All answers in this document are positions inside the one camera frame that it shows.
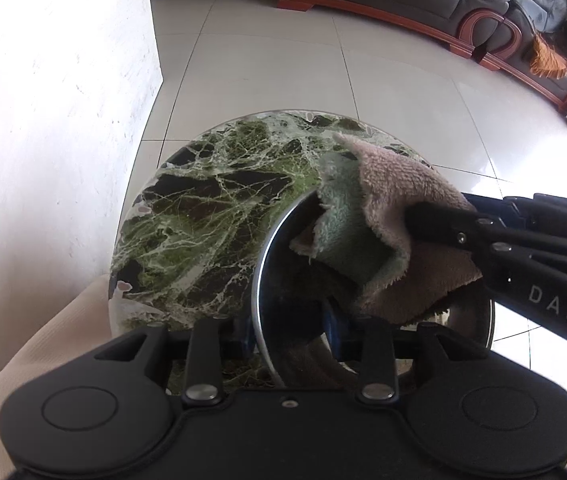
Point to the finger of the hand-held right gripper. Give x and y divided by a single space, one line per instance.
443 225
553 215

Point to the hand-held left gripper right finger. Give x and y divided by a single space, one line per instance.
332 332

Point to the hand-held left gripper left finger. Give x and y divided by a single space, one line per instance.
244 342

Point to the stainless steel bowl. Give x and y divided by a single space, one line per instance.
283 310

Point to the pink and green towel cloth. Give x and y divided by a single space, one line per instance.
393 185

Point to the round green marble table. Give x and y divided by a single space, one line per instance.
203 210

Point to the orange fringed blanket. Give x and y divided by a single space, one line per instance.
551 57

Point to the person's left leg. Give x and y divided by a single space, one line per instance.
43 350

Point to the black leather sofa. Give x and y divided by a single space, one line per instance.
538 0
403 0

